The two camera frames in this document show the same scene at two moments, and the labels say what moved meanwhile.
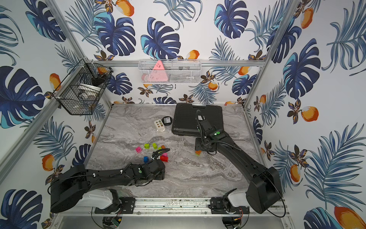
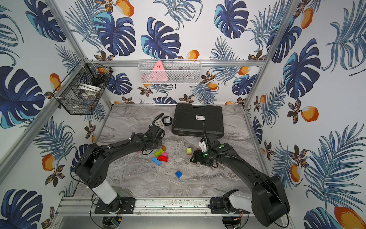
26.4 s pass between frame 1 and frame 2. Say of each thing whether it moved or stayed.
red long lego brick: stayed
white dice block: stayed
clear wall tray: stayed
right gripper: moved
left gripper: moved
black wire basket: stayed
